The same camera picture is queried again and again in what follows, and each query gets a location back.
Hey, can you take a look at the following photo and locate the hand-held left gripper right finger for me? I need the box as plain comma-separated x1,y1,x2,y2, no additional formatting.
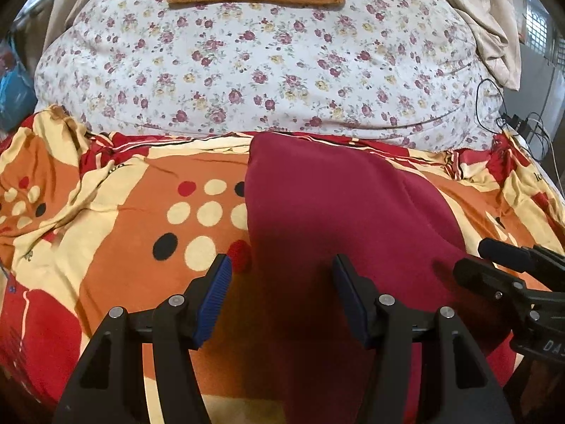
332,254,515,424

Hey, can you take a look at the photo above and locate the maroon garment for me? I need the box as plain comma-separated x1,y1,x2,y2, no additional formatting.
244,132,519,424

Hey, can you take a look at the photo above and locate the white floral quilt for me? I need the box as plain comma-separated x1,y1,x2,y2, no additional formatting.
34,0,504,151

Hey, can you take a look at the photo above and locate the blue plastic bag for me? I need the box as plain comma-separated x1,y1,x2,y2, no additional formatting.
0,40,38,130

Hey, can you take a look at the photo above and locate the red orange yellow patterned blanket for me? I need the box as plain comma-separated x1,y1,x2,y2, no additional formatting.
0,104,565,424

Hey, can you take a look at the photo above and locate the window grille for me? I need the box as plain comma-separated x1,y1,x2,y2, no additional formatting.
521,0,565,65

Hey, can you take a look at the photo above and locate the beige curtain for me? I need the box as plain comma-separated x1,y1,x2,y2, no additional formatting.
43,0,130,56

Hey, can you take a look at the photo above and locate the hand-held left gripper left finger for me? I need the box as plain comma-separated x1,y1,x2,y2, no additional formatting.
53,254,234,424

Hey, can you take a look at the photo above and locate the black charger with cables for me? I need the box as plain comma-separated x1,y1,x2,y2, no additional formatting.
476,78,552,160

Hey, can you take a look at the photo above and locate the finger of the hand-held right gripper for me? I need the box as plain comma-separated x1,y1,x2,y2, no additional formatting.
479,237,565,290
454,258,537,319

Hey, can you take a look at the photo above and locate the beige cloth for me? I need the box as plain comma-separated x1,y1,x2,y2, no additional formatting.
430,0,524,91

